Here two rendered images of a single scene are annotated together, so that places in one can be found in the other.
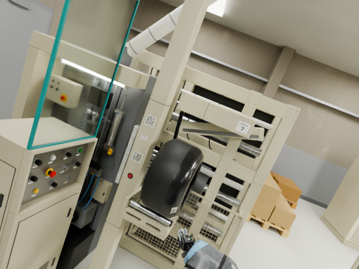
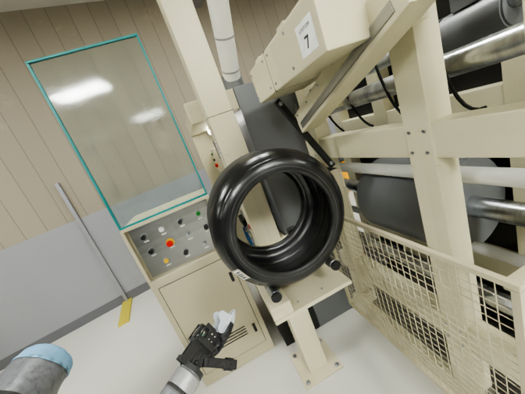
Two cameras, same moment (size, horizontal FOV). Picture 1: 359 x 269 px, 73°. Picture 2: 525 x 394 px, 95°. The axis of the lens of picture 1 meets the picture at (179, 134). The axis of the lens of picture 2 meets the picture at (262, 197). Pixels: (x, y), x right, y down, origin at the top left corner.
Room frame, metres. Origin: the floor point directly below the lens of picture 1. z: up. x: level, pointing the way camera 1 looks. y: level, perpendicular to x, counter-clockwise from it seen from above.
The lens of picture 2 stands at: (1.31, -0.97, 1.51)
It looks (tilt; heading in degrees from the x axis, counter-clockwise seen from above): 14 degrees down; 66
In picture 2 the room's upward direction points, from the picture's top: 21 degrees counter-clockwise
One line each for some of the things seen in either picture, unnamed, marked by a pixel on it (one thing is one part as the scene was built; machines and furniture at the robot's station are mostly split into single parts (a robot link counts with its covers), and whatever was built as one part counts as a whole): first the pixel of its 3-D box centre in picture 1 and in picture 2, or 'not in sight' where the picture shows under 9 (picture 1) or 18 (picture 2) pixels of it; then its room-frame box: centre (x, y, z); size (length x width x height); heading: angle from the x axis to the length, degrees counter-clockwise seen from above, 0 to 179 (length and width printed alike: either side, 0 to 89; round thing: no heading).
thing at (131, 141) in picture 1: (128, 155); not in sight; (1.76, 0.31, 1.19); 0.05 x 0.04 x 0.48; 168
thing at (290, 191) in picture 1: (270, 183); not in sight; (6.18, -2.70, 0.24); 1.34 x 0.92 x 0.48; 88
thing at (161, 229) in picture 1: (146, 220); (268, 288); (1.60, -0.01, 0.83); 0.36 x 0.09 x 0.06; 78
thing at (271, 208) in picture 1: (266, 196); not in sight; (4.62, -2.07, 0.38); 1.28 x 0.92 x 0.76; 171
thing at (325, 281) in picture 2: (151, 216); (297, 281); (1.74, -0.04, 0.80); 0.37 x 0.36 x 0.02; 168
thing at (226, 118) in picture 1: (216, 113); (305, 55); (2.00, -0.22, 1.71); 0.61 x 0.25 x 0.15; 78
